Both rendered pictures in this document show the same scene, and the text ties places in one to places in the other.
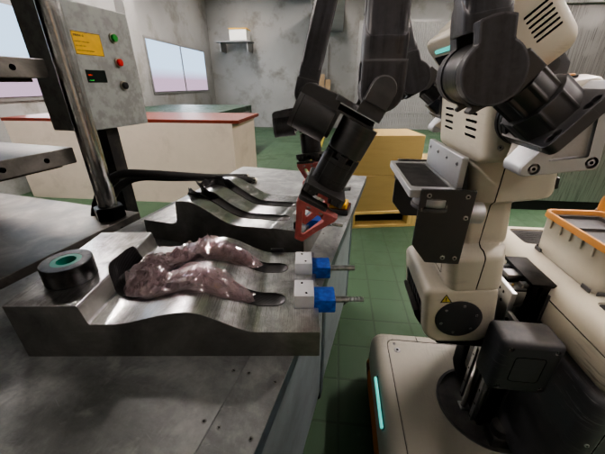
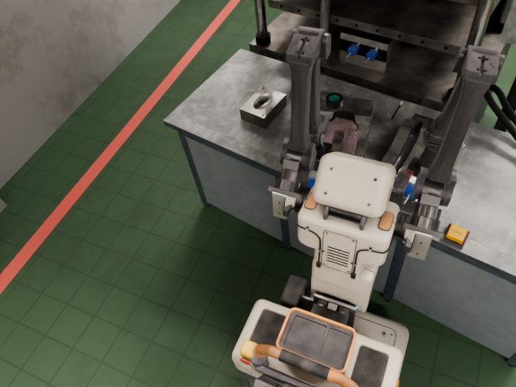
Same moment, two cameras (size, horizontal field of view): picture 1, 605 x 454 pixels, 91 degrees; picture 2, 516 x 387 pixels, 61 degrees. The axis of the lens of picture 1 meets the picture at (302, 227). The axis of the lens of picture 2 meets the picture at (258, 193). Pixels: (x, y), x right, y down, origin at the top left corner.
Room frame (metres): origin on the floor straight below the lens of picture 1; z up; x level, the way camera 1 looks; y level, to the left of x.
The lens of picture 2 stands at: (0.74, -1.19, 2.32)
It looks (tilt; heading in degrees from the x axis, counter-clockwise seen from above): 52 degrees down; 115
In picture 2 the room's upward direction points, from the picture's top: 10 degrees counter-clockwise
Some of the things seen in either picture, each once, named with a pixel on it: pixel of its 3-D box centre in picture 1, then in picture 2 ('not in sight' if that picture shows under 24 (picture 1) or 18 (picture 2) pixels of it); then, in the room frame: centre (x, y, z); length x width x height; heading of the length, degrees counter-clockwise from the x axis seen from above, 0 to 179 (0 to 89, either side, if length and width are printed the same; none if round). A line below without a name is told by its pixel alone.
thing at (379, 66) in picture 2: not in sight; (382, 28); (0.58, 1.12, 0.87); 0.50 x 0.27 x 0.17; 73
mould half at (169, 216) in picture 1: (239, 210); (421, 157); (0.87, 0.20, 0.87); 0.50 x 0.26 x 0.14; 73
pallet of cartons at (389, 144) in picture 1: (400, 170); not in sight; (3.04, -1.01, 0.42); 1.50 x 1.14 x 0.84; 84
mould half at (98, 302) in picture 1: (194, 284); (336, 142); (0.50, 0.22, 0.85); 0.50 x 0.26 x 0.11; 90
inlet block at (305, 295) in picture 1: (329, 299); (312, 186); (0.45, -0.05, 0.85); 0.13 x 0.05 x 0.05; 90
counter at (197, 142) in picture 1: (147, 154); not in sight; (3.71, 1.91, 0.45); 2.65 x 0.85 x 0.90; 84
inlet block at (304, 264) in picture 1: (325, 267); not in sight; (0.56, -0.05, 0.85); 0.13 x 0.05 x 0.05; 90
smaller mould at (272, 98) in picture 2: not in sight; (263, 107); (0.09, 0.41, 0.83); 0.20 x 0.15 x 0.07; 73
